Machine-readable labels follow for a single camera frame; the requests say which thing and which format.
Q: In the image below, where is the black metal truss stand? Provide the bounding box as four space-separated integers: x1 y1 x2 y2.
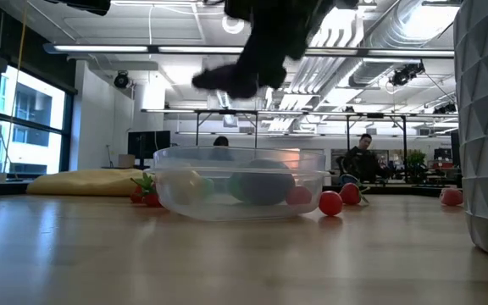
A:
141 108 410 179

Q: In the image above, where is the clear plastic tupperware container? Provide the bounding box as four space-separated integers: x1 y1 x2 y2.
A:
152 146 329 222

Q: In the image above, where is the person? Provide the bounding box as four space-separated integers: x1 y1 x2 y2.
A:
339 133 391 186
208 135 235 162

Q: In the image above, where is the yellow cable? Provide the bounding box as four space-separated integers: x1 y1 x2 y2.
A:
0 0 28 175

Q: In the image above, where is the black ceiling camera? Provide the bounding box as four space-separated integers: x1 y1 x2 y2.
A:
114 70 130 89

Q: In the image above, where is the white faceted plant pot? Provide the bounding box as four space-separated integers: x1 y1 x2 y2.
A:
453 0 488 264

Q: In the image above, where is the red strawberry toy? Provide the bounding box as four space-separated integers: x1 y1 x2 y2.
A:
130 171 164 209
338 182 371 207

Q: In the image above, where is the yellow folded cloth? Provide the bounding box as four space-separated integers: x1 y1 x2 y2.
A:
26 168 147 197

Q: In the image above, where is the yellow lemon toy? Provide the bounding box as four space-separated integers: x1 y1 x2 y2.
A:
169 169 208 206

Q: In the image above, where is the black computer monitor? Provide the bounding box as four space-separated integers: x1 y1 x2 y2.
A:
127 130 172 160

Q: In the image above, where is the black ceiling spotlight cluster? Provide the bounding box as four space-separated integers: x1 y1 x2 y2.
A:
390 62 425 88

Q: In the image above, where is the large office window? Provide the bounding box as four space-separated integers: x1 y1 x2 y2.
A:
0 63 75 177

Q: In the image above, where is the pink wrinkled fruit toy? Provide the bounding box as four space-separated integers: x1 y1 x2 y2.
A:
439 187 465 208

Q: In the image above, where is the green background potted plant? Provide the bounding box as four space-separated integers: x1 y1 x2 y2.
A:
405 148 427 179

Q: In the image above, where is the red cherry tomato toy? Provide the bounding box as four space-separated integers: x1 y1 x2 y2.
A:
286 186 313 207
318 190 344 218

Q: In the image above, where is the brown kiwi toy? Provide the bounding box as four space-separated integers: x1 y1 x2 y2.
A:
238 158 297 207

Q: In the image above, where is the black aluminium table frame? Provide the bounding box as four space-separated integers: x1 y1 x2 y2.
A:
0 180 461 198

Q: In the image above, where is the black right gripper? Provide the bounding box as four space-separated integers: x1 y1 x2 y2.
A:
191 0 359 99

